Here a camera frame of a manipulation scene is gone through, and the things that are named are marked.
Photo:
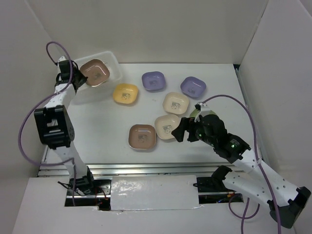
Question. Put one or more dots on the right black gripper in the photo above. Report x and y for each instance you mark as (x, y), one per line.
(179, 132)

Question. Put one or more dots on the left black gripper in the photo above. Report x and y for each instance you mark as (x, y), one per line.
(83, 78)

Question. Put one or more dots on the brown panda plate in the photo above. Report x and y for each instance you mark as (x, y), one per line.
(142, 137)
(96, 72)

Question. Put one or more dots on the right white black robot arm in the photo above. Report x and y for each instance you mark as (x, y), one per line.
(284, 200)

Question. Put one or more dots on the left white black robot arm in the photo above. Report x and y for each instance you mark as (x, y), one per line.
(56, 130)

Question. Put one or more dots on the white perforated plastic bin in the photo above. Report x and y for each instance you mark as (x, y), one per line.
(88, 94)

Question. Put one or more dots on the green panda plate right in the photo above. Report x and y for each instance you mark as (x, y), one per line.
(195, 112)

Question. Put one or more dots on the cream panda plate lower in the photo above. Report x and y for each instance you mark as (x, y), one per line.
(164, 126)

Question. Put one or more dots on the cream panda plate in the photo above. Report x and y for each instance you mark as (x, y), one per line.
(164, 126)
(175, 103)

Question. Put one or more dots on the cream panda plate upper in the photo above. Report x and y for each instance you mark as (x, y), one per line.
(175, 103)

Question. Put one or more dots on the purple panda plate right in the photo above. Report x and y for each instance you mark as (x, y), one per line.
(193, 87)

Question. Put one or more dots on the purple panda plate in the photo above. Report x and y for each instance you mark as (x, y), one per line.
(153, 81)
(193, 87)

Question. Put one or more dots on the yellow panda plate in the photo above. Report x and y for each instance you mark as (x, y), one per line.
(125, 94)

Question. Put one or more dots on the purple panda plate left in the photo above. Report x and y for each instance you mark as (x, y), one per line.
(153, 81)

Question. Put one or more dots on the white foil covered panel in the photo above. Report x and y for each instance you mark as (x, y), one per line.
(166, 192)

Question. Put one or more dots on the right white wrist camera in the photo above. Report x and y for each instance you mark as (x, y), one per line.
(202, 109)

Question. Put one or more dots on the aluminium rail frame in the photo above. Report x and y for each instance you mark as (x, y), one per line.
(102, 128)

